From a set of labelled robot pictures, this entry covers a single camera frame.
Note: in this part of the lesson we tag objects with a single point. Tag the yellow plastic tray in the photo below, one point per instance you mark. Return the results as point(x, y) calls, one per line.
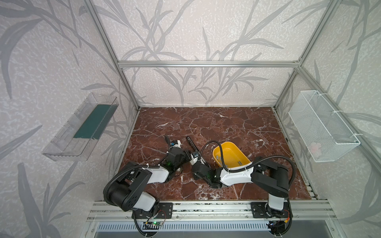
point(231, 154)

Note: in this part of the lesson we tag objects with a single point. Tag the white wire basket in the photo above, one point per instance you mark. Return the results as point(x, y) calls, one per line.
point(324, 132)

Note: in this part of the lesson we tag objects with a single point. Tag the clear plastic wall shelf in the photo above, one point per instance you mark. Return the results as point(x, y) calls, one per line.
point(76, 140)

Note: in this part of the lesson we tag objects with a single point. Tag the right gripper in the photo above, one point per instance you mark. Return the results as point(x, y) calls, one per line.
point(197, 159)

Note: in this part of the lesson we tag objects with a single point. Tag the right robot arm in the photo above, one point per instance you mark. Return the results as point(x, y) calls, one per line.
point(273, 174)

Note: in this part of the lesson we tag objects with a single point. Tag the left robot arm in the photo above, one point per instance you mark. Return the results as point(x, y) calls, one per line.
point(126, 189)

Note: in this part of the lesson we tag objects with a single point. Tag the green circuit board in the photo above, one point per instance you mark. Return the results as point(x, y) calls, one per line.
point(153, 225)

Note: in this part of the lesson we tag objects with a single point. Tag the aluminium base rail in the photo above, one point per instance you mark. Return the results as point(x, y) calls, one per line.
point(207, 215)

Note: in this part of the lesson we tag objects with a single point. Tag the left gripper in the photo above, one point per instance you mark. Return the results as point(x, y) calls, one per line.
point(173, 148)

